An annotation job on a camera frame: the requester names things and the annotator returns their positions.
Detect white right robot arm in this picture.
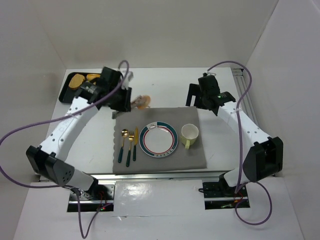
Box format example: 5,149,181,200
186,75,284,196

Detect gold fork green handle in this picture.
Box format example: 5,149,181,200
125,131,135,168

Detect light green ceramic mug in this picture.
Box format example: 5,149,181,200
180,123,199,150

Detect gold spoon green handle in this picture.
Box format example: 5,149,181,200
117,129,129,163

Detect gold knife green handle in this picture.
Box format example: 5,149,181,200
132,126,139,162

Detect black tray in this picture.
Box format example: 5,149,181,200
58,71,102,105

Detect round bread slice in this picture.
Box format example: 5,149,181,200
136,95,151,110

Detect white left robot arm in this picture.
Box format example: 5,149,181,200
26,67,133,200

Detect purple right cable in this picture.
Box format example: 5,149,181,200
206,60,273,226

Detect white plate green red rim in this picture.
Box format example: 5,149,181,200
138,121,179,158

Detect toasted bread slice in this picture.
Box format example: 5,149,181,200
68,73,85,90

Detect orange bread roll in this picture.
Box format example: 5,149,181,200
86,73,101,82

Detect grey cloth placemat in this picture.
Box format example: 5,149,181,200
112,106,207,174

